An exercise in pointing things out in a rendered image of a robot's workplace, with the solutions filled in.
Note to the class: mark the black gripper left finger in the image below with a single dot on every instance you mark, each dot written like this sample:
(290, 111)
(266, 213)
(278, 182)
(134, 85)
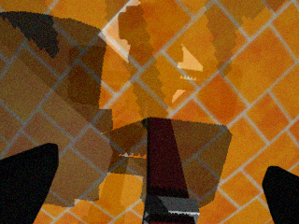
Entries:
(25, 180)

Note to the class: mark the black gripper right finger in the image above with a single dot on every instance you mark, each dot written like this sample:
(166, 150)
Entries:
(281, 190)

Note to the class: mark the dark red square peg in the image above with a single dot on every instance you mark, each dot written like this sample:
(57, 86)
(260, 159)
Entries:
(167, 199)

